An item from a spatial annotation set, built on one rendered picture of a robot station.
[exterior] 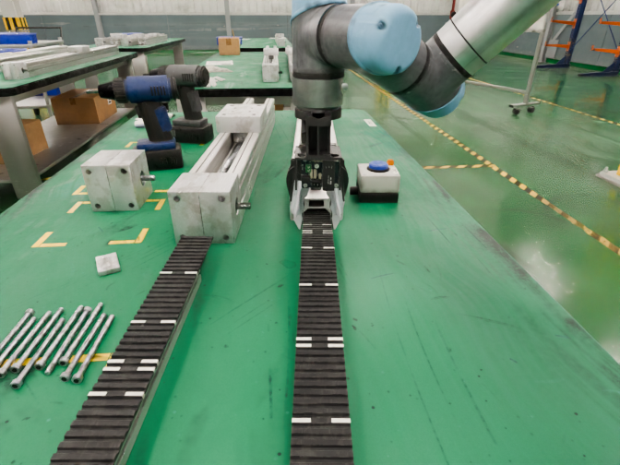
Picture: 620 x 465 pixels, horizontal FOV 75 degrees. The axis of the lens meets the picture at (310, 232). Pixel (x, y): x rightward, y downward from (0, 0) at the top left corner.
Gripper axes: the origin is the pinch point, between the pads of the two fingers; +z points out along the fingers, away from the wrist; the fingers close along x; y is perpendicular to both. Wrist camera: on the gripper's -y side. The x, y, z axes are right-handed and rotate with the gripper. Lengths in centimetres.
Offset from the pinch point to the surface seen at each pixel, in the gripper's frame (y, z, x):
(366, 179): -12.2, -3.2, 10.1
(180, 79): -57, -16, -38
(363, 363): 31.6, 2.1, 4.7
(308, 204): -4.2, -1.3, -1.5
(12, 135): -172, 29, -176
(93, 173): -8.0, -5.9, -42.1
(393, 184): -12.2, -2.0, 15.6
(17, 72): -197, -3, -179
